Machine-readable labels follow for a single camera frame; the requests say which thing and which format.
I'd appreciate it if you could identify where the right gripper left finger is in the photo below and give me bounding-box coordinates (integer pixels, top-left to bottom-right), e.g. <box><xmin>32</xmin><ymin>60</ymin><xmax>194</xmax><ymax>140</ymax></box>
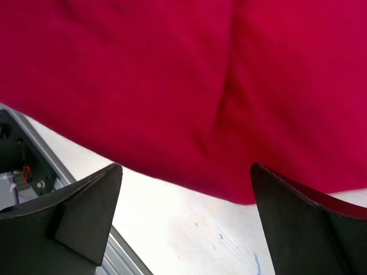
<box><xmin>1</xmin><ymin>164</ymin><xmax>123</xmax><ymax>275</ymax></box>

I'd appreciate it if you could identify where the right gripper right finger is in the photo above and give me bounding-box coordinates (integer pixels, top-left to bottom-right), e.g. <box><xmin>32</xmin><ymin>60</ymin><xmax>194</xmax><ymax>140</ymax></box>
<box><xmin>251</xmin><ymin>163</ymin><xmax>366</xmax><ymax>274</ymax></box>

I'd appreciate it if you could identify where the crimson red t shirt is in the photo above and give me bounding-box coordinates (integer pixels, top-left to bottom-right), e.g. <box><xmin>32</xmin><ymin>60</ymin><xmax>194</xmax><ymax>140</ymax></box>
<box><xmin>1</xmin><ymin>1</ymin><xmax>366</xmax><ymax>204</ymax></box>

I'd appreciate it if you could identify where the aluminium mounting rail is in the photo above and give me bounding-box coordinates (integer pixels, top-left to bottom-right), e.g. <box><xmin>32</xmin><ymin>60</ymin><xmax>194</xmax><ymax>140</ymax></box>
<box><xmin>1</xmin><ymin>106</ymin><xmax>150</xmax><ymax>274</ymax></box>

